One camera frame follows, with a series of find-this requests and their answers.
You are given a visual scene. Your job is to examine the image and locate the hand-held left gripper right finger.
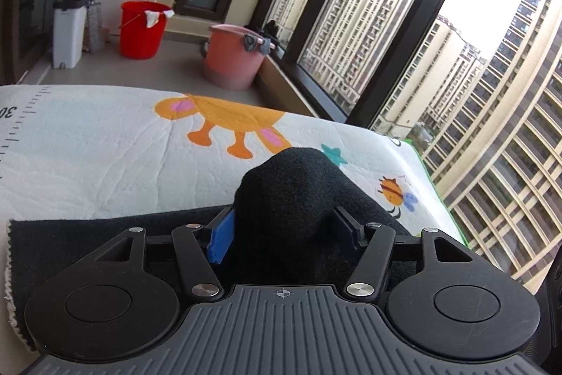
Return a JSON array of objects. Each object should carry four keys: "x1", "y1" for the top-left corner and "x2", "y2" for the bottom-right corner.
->
[{"x1": 333, "y1": 206, "x2": 477, "y2": 297}]

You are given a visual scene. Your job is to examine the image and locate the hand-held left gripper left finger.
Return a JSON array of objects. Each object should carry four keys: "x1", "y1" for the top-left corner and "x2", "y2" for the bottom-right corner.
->
[{"x1": 92, "y1": 206, "x2": 238, "y2": 300}]

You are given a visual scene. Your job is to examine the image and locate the black knit garment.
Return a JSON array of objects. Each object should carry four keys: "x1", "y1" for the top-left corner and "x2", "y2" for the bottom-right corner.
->
[{"x1": 6, "y1": 147, "x2": 467, "y2": 353}]

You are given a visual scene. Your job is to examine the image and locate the printed cartoon blanket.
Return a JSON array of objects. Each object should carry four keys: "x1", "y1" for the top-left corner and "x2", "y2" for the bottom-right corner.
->
[{"x1": 0, "y1": 84, "x2": 468, "y2": 375}]

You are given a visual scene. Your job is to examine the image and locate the pink plastic bucket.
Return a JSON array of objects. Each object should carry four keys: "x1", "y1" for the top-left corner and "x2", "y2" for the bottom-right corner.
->
[{"x1": 202, "y1": 24, "x2": 276, "y2": 91}]

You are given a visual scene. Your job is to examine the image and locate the apartment buildings outside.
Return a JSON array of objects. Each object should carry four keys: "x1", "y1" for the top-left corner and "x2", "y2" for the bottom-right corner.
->
[{"x1": 267, "y1": 0, "x2": 562, "y2": 293}]

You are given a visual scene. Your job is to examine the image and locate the dark item on windowsill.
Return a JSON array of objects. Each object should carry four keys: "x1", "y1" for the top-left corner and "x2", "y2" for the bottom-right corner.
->
[{"x1": 243, "y1": 19, "x2": 282, "y2": 49}]

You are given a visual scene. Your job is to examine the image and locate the red plastic bucket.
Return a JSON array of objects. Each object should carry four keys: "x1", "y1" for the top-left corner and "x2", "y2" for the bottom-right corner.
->
[{"x1": 119, "y1": 0, "x2": 173, "y2": 60}]

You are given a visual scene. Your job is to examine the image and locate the white rag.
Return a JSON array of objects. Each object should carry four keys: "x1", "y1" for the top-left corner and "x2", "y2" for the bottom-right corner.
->
[{"x1": 143, "y1": 9, "x2": 175, "y2": 29}]

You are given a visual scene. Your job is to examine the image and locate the white mop bin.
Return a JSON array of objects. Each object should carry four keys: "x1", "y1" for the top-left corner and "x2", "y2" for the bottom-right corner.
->
[{"x1": 52, "y1": 0, "x2": 91, "y2": 69}]

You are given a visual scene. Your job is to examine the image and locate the dark window frame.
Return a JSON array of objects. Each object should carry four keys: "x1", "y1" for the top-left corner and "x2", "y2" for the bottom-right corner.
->
[{"x1": 250, "y1": 0, "x2": 562, "y2": 141}]

